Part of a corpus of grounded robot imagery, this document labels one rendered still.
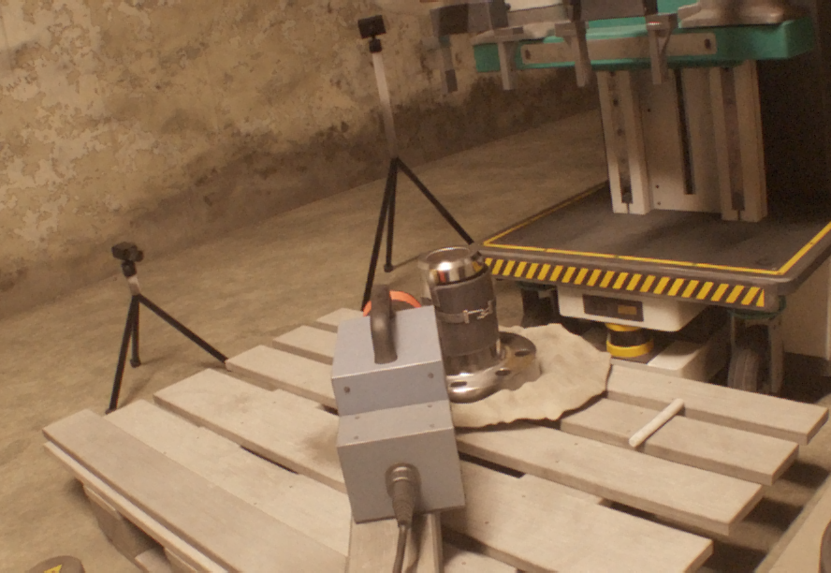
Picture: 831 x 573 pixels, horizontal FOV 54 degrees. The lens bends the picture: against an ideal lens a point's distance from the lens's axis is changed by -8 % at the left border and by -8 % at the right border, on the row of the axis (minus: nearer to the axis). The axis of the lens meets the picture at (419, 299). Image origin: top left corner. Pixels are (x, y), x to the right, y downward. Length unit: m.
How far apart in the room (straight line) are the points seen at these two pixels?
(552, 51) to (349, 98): 2.70
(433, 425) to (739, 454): 0.49
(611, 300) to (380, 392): 0.65
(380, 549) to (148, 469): 0.59
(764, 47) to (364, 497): 0.93
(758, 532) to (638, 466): 0.23
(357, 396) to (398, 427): 0.08
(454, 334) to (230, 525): 0.50
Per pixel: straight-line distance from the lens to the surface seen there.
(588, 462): 1.32
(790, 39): 1.49
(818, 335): 1.72
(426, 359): 1.08
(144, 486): 1.47
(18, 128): 3.52
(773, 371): 1.63
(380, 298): 1.16
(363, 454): 1.04
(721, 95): 1.75
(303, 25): 4.18
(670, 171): 1.88
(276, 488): 1.40
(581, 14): 1.35
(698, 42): 1.53
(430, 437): 1.03
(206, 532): 1.29
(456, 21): 1.50
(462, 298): 1.47
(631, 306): 1.60
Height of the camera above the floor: 0.81
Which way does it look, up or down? 19 degrees down
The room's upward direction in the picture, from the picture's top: 10 degrees counter-clockwise
